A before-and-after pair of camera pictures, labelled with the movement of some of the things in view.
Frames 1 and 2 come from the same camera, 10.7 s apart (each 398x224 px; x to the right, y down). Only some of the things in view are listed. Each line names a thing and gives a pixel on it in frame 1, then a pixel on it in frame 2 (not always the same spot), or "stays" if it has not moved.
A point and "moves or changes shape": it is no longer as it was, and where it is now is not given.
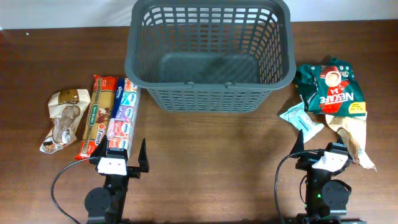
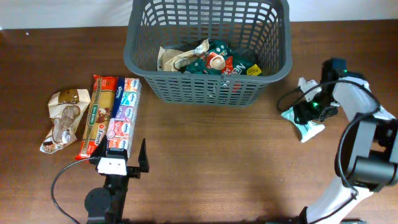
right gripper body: [307, 161] -> [320, 106]
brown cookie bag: [66, 109] stays
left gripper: [135, 171] stays
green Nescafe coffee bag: [331, 88] moves or changes shape
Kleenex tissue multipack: [120, 126] stays
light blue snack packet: [300, 117] stays
